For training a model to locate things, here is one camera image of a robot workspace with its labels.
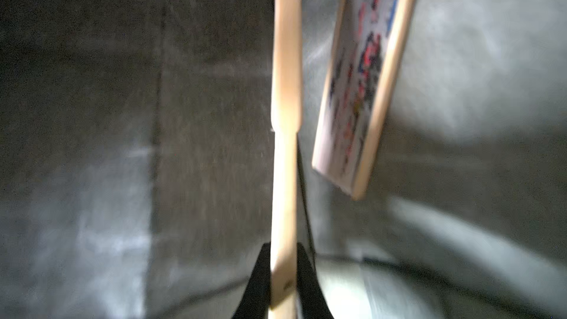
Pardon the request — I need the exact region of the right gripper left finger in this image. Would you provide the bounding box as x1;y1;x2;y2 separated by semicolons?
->
232;242;271;319

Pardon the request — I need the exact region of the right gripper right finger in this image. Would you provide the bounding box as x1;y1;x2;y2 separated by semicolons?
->
297;243;334;319

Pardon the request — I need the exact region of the colourful floral folding fan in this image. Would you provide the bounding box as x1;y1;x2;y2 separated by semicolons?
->
268;0;302;318

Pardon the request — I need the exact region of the olive green tote bag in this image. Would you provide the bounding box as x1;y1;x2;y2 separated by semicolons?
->
1;0;566;318

